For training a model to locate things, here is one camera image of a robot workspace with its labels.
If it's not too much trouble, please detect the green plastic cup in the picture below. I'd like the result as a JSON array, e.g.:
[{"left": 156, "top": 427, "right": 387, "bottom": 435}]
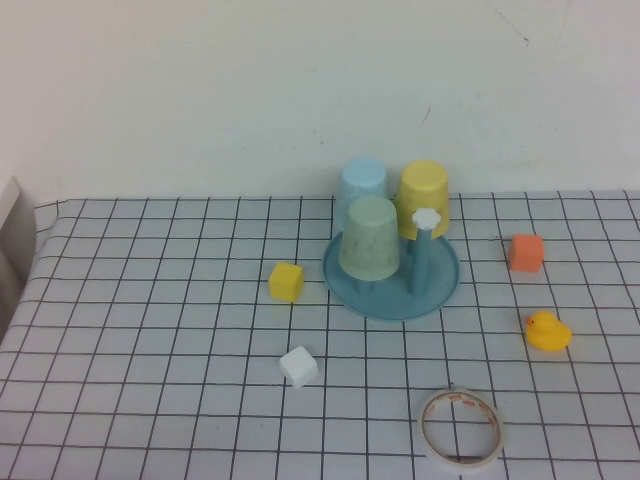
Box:
[{"left": 338, "top": 195, "right": 400, "bottom": 282}]

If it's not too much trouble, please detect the orange foam cube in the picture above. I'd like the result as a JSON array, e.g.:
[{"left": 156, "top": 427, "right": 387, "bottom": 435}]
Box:
[{"left": 508, "top": 233, "right": 545, "bottom": 273}]

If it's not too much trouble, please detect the blue cup stand with pegs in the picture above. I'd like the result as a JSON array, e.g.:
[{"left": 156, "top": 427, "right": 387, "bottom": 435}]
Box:
[{"left": 322, "top": 207, "right": 462, "bottom": 320}]

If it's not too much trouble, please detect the grey checkered tablecloth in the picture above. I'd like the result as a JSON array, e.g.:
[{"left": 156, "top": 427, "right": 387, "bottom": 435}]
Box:
[{"left": 0, "top": 188, "right": 640, "bottom": 480}]

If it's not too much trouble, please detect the light blue plastic cup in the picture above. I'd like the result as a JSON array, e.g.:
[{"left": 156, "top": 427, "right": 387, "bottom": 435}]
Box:
[{"left": 339, "top": 157, "right": 389, "bottom": 234}]

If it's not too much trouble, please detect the white foam cube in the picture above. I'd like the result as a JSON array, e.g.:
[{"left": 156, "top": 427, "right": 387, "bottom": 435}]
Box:
[{"left": 278, "top": 345, "right": 319, "bottom": 391}]

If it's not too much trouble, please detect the yellow plastic cup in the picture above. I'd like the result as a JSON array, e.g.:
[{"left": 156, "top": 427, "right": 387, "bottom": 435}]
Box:
[{"left": 394, "top": 159, "right": 449, "bottom": 240}]

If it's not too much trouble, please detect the white tape roll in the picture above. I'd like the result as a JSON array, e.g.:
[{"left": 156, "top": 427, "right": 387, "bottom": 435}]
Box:
[{"left": 417, "top": 385, "right": 505, "bottom": 472}]

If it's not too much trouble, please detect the yellow foam cube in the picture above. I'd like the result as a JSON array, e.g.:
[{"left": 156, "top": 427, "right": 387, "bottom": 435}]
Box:
[{"left": 268, "top": 261, "right": 305, "bottom": 303}]

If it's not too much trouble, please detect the grey white furniture edge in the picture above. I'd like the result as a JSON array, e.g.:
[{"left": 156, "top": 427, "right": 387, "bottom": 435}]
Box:
[{"left": 0, "top": 174, "right": 37, "bottom": 346}]

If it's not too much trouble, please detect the yellow rubber duck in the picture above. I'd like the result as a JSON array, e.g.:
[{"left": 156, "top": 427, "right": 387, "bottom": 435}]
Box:
[{"left": 525, "top": 309, "right": 574, "bottom": 353}]

